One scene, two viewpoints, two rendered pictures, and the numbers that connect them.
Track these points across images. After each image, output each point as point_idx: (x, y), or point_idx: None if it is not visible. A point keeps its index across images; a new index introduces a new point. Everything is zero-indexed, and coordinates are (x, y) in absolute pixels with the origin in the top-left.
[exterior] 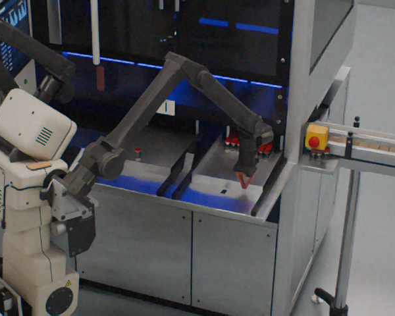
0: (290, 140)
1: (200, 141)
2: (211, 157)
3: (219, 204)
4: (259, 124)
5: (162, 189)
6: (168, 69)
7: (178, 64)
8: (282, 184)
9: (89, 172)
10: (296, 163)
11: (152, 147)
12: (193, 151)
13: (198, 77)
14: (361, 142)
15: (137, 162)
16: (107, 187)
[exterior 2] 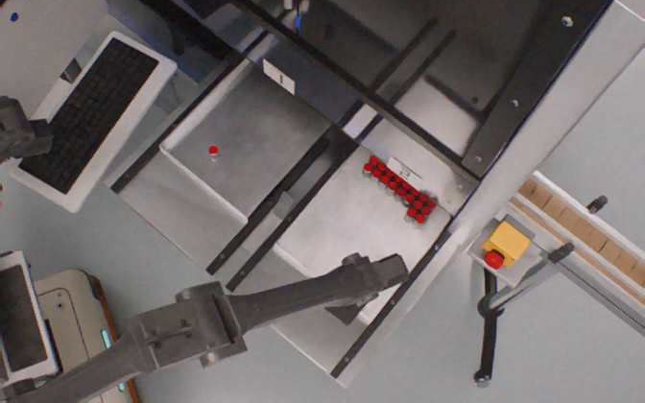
0: (462, 226)
1: (335, 128)
2: (334, 183)
3: (294, 326)
4: (372, 297)
5: (217, 268)
6: (127, 357)
7: (143, 363)
8: (417, 298)
9: None
10: (463, 247)
11: (251, 125)
12: (306, 167)
13: (200, 360)
14: (588, 243)
15: (203, 182)
16: (144, 218)
